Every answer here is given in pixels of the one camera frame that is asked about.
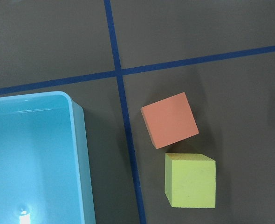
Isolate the orange foam block left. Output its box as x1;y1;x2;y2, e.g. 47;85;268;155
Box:
141;92;199;149

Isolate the yellow foam block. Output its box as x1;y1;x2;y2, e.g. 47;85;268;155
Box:
165;153;216;209

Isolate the light blue plastic bin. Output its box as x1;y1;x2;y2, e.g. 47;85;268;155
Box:
0;91;96;224

